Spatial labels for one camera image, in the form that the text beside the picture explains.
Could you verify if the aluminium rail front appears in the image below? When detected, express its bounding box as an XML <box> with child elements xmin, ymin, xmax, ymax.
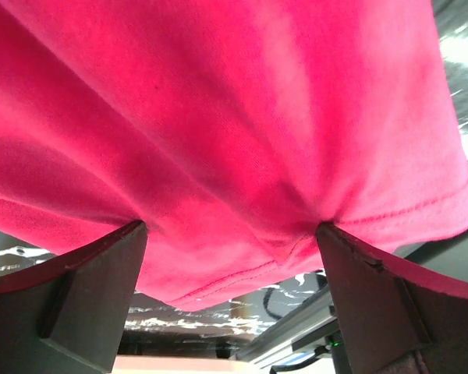
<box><xmin>234</xmin><ymin>286</ymin><xmax>339</xmax><ymax>369</ymax></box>

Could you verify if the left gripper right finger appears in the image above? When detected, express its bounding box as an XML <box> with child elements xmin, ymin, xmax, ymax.
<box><xmin>316</xmin><ymin>223</ymin><xmax>468</xmax><ymax>373</ymax></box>

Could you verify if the pink red t shirt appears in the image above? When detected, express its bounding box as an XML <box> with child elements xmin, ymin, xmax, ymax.
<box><xmin>0</xmin><ymin>0</ymin><xmax>468</xmax><ymax>312</ymax></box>

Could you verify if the pink three tier shelf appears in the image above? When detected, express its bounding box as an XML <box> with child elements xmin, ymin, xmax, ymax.
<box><xmin>112</xmin><ymin>355</ymin><xmax>261</xmax><ymax>374</ymax></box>

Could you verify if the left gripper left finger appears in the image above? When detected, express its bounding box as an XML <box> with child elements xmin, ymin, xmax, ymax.
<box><xmin>0</xmin><ymin>221</ymin><xmax>147</xmax><ymax>373</ymax></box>

